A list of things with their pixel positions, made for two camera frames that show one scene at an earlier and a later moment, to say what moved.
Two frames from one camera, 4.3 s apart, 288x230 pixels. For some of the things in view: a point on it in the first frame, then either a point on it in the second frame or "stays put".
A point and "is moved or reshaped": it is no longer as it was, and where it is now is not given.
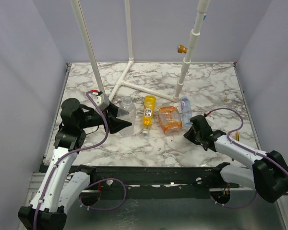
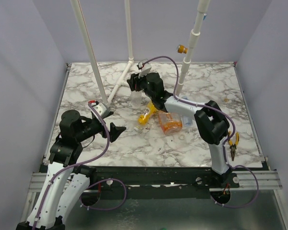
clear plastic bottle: [126, 112] to [137, 99]
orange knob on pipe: [181, 49] stays put
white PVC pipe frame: [202, 9] stays put
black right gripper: [198, 132] to [137, 82]
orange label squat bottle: [170, 120] stays put
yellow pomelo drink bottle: [150, 102] is moved or reshaped
